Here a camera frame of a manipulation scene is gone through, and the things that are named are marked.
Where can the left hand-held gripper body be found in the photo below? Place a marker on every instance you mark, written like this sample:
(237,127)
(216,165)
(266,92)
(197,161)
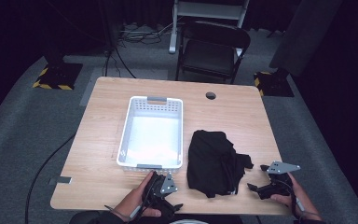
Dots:
(160,186)

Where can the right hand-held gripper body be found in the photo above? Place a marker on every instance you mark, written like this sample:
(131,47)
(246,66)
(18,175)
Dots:
(278,183)

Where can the black cloth garment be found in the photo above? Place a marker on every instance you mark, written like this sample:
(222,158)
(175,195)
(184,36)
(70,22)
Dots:
(211,161)

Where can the white plastic basket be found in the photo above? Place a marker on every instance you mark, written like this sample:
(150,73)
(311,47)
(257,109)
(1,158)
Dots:
(152,137)

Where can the person's right hand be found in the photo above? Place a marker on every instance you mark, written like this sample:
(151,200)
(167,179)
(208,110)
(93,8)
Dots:
(300,197)

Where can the person's left hand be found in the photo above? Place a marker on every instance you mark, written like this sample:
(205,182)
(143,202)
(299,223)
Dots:
(130,199)

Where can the white round object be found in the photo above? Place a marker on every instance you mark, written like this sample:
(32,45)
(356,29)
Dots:
(186,221)

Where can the black striped stand base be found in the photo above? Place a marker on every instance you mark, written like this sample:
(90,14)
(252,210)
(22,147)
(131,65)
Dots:
(273,84)
(59,76)

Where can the grey tape strip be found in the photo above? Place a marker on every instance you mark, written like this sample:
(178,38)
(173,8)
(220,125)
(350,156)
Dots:
(60,180)

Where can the black folding chair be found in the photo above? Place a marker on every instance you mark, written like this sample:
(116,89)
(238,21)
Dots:
(209,56)

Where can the grey hanging panel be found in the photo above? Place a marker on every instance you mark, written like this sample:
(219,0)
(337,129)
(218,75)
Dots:
(304,34)

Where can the black tripod pole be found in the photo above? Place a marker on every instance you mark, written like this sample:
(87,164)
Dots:
(108,31)

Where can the white metal stand frame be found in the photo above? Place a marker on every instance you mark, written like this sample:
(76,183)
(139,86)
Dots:
(209,11)

